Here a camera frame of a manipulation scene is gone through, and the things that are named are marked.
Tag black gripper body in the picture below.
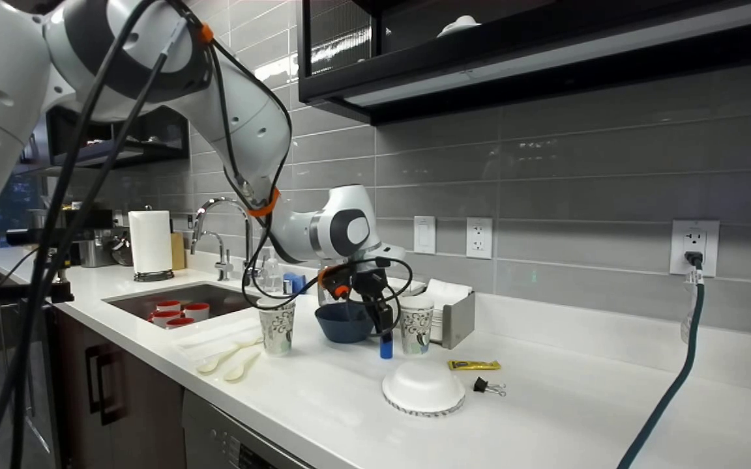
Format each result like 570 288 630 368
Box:
339 260 388 320

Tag blue block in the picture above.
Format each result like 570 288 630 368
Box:
377 336 394 361

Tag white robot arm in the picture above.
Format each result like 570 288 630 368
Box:
0 0 396 333

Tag blue bowl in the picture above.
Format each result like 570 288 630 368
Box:
315 302 373 344

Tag rear patterned paper cup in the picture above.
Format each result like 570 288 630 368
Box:
402 297 432 354

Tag patterned paper cup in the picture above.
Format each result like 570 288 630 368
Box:
402 297 432 354
259 302 294 354

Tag metal napkin dispenser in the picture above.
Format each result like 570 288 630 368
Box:
399 279 475 350

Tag front patterned paper cup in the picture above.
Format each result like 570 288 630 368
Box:
259 302 294 354

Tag black binder clip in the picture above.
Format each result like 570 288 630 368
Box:
471 378 506 397

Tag chrome sink faucet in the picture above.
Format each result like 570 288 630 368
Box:
188 196 236 282

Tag white plastic spoon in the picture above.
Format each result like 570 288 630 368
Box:
199 342 260 384

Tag red cups in sink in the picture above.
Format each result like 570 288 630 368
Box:
149 301 212 328

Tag black overhead cabinet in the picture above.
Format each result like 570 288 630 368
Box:
296 0 751 125

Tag paper towel roll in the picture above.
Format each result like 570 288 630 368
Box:
128 212 173 282

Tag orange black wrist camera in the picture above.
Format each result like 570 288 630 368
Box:
317 265 352 301

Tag white wall switch plate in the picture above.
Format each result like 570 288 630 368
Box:
414 216 435 254

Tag white wall outlet plate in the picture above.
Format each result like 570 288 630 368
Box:
466 220 492 259

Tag white wall outlet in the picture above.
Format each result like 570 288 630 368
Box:
671 221 720 276

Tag black power cable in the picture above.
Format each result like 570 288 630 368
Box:
615 247 708 469

